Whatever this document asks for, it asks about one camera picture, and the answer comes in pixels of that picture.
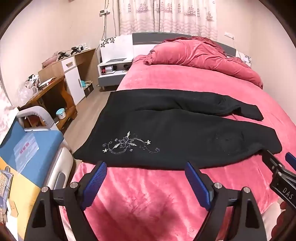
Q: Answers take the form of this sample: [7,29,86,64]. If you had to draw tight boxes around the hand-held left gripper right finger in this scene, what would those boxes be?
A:
[184,161,267,241]

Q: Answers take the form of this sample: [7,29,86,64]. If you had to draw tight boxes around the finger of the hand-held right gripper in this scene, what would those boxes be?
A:
[285,152,296,166]
[261,150,289,178]

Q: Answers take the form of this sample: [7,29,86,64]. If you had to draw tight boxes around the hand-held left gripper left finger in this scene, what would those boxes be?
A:
[28,161,108,241]

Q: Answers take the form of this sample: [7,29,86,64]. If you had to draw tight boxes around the black embroidered pants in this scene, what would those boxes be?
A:
[72,89,282,171]

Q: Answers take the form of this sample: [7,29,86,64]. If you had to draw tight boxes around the pink plush bed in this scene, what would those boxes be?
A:
[52,54,286,241]

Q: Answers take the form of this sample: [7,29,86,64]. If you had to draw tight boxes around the teal round tin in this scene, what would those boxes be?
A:
[55,108,67,120]

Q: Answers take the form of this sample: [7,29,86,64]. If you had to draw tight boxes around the clear plastic document sleeve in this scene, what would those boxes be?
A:
[13,133,40,169]

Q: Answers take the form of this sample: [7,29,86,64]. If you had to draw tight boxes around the patterned box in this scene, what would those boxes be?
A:
[0,170,13,202]

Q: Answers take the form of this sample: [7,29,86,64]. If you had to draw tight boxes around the blue cushioned chair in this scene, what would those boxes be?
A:
[0,105,75,186]

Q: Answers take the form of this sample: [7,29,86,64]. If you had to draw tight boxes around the dark storage box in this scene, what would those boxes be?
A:
[79,79,95,98]

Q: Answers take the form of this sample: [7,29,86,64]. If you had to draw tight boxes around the white floral nightstand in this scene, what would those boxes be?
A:
[97,36,134,91]
[238,52,252,69]

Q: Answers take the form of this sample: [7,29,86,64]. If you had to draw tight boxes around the wood and white cabinet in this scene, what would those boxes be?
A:
[38,48,97,106]

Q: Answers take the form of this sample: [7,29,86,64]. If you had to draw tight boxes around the wooden desk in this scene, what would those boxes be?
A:
[17,75,78,130]

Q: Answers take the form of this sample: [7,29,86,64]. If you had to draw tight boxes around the paper pile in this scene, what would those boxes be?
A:
[37,77,56,90]

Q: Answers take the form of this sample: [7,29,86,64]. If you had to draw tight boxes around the clear plastic bag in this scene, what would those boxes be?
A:
[9,86,35,105]

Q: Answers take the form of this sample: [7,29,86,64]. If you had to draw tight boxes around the pink duvet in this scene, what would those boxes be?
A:
[143,36,264,90]

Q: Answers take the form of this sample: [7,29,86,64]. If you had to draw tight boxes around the pink pouch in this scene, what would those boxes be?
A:
[42,56,58,67]

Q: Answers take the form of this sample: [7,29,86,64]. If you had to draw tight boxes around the grey and white headboard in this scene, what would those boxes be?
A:
[132,32,237,58]

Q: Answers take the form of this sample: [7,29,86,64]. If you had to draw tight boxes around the printed white curtain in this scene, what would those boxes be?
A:
[117,0,219,42]

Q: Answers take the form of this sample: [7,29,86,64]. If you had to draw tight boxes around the white power cable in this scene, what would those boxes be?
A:
[101,0,110,41]

